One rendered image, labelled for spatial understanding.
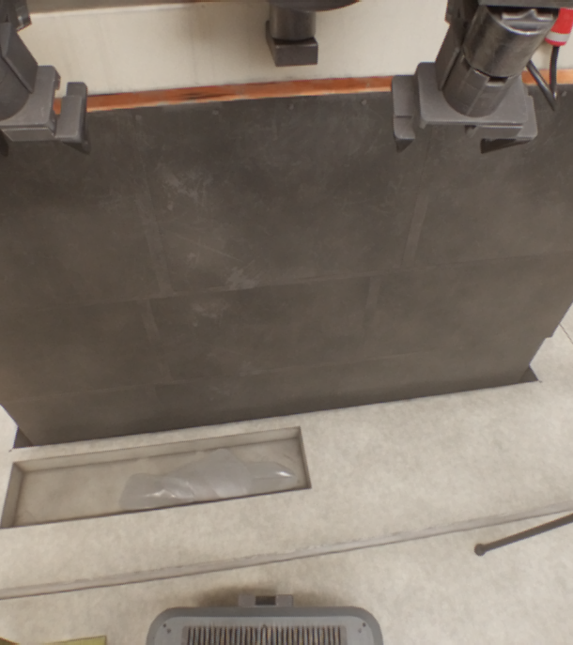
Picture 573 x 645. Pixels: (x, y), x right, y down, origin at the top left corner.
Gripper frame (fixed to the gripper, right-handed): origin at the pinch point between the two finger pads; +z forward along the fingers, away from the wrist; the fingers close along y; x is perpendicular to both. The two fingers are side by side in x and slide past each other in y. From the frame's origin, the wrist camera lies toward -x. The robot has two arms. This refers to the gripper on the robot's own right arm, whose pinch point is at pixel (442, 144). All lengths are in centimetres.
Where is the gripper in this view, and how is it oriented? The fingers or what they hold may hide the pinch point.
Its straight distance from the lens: 60.0
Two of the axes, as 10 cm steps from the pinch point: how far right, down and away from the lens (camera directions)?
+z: 0.0, 2.0, 9.8
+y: -10.0, 0.0, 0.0
